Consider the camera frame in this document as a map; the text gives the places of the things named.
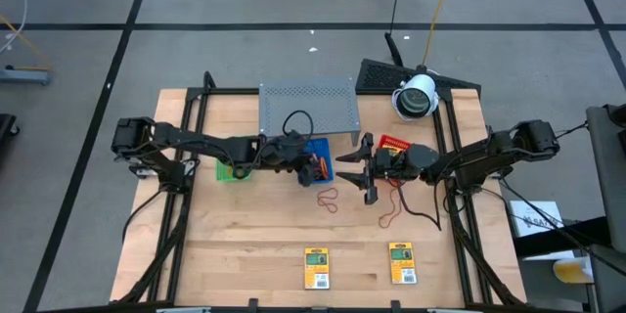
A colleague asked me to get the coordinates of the yellow hanging cable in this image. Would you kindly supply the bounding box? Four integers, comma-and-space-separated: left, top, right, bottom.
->
421, 0, 460, 67

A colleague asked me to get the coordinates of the black left camera cable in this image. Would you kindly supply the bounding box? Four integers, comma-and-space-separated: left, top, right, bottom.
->
282, 110, 315, 144

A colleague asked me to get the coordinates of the white floor cable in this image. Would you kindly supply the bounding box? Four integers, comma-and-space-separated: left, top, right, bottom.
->
0, 0, 28, 55

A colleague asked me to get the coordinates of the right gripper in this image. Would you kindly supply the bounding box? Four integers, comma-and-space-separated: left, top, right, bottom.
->
335, 131, 413, 205

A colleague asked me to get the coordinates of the green plastic basket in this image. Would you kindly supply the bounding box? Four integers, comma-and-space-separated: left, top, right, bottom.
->
216, 158, 253, 183

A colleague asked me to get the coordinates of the orange floor cable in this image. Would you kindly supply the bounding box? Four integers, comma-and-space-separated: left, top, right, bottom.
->
0, 14, 50, 72

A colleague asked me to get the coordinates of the black object at floor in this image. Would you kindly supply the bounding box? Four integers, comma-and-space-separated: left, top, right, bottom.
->
0, 112, 21, 151

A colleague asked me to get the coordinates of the white cardboard box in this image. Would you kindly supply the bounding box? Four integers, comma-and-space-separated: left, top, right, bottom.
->
508, 200, 576, 261

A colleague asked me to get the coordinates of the yellow container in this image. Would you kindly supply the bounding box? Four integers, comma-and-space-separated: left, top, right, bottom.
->
552, 256, 596, 285

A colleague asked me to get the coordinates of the grey perforated metal shelf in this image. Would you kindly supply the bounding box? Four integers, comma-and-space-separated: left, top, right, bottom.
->
257, 76, 362, 148

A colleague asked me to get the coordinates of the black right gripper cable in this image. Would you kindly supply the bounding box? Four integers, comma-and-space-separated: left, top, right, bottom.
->
395, 183, 444, 232

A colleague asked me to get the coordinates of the blue plastic basket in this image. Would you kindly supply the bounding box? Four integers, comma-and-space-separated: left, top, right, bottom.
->
302, 137, 335, 185

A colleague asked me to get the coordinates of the white round camera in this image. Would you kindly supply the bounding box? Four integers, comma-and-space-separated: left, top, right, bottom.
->
392, 72, 440, 122

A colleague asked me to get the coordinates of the black cable bundle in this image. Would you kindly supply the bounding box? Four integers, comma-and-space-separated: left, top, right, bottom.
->
488, 121, 626, 278

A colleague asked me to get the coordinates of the black left base cable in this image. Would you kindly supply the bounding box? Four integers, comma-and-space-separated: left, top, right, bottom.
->
120, 188, 165, 246

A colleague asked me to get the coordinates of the black perforated panel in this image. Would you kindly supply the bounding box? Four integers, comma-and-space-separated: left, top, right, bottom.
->
355, 58, 483, 95

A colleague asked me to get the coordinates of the grey stand foot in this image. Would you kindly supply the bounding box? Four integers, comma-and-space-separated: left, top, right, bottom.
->
0, 66, 53, 87

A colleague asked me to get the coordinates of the grey cabinet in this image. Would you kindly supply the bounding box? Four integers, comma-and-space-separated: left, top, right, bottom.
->
585, 104, 626, 313

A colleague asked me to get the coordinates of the black bar on floor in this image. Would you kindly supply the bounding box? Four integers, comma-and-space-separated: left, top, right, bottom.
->
384, 32, 405, 67

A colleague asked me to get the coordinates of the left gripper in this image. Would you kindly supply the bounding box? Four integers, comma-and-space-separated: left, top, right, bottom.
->
261, 129, 323, 187

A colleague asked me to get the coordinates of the brown rubber band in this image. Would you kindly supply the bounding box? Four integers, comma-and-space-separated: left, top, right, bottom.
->
379, 183, 403, 230

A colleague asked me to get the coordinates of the black board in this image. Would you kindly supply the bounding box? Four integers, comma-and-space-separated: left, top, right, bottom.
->
513, 214, 612, 258

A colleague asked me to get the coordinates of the long orange rubber band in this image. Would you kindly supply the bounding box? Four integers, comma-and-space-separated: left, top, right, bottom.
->
315, 154, 333, 182

